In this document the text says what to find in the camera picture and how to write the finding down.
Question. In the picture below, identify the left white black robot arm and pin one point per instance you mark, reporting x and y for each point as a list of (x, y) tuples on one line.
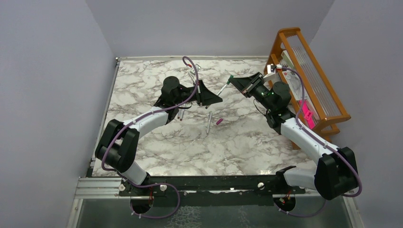
[(118, 143)]

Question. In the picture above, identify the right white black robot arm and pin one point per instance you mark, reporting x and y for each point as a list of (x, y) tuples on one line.
[(336, 172)]

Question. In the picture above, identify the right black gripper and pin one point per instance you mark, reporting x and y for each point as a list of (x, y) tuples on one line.
[(253, 85)]

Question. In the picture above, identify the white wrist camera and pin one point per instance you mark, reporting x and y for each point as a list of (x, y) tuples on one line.
[(191, 72), (272, 75)]

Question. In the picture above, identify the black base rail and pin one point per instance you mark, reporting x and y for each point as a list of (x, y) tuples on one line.
[(204, 191)]

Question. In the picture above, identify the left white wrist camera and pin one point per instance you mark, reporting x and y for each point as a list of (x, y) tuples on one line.
[(191, 72)]

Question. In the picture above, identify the silver pen red tip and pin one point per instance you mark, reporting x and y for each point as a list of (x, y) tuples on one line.
[(182, 114)]

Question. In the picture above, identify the orange wooden rack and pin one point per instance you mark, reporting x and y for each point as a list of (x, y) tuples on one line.
[(291, 49)]

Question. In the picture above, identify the white package in rack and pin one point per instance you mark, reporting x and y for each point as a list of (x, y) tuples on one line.
[(292, 79)]

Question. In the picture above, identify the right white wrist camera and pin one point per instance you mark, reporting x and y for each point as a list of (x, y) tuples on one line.
[(272, 75)]

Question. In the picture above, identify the pink item in rack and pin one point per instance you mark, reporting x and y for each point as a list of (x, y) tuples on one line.
[(309, 113)]

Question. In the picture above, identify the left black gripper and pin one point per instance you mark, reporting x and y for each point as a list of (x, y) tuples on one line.
[(199, 93)]

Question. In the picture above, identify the silver pen green tip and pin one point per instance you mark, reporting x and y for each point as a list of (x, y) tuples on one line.
[(221, 90)]

